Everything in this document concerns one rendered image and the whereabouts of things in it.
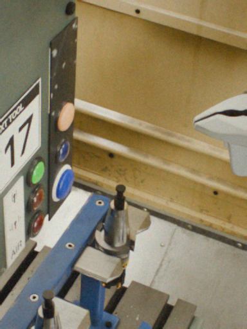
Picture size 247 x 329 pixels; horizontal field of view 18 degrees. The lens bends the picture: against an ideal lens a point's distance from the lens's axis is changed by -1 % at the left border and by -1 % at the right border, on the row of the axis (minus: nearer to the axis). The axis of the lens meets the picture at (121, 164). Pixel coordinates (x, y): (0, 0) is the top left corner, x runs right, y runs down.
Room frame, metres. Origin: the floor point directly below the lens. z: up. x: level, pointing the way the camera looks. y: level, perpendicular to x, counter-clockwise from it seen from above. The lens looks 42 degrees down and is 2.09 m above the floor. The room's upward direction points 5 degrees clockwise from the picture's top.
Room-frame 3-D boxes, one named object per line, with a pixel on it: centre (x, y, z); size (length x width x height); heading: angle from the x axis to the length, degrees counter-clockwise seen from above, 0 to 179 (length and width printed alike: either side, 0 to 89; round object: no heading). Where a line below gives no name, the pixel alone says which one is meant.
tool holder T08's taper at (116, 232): (0.80, 0.00, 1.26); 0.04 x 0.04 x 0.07
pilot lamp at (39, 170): (0.47, 0.07, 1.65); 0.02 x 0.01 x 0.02; 159
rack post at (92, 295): (0.87, 0.03, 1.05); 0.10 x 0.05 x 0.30; 69
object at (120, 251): (0.80, 0.00, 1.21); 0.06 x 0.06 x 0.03
